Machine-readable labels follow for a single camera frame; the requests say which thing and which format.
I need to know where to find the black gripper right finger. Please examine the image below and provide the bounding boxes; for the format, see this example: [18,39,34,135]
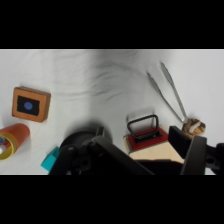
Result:
[167,125,224,176]

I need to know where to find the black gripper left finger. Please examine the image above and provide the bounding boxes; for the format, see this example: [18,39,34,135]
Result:
[49,134,156,176]

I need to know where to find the red drawer with black handle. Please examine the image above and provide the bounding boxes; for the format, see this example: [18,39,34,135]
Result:
[125,114,170,153]

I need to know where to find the light wooden drawer cabinet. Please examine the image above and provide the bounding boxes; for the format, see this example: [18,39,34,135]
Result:
[122,125,185,165]

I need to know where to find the dark blue bowl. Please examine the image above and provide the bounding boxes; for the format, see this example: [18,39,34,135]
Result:
[59,129,105,158]

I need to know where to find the brown white patterned object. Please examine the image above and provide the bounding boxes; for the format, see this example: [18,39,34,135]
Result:
[181,118,207,138]

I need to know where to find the teal block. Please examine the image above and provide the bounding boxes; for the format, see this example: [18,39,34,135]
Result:
[40,146,61,173]

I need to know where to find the metal tongs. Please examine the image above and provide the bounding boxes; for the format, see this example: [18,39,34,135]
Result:
[146,61,190,124]

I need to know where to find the orange cup with yellow rim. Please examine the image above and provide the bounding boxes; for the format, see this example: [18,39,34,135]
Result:
[0,122,31,161]

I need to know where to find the orange block with blue dot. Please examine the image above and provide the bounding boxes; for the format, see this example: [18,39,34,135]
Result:
[11,86,52,124]

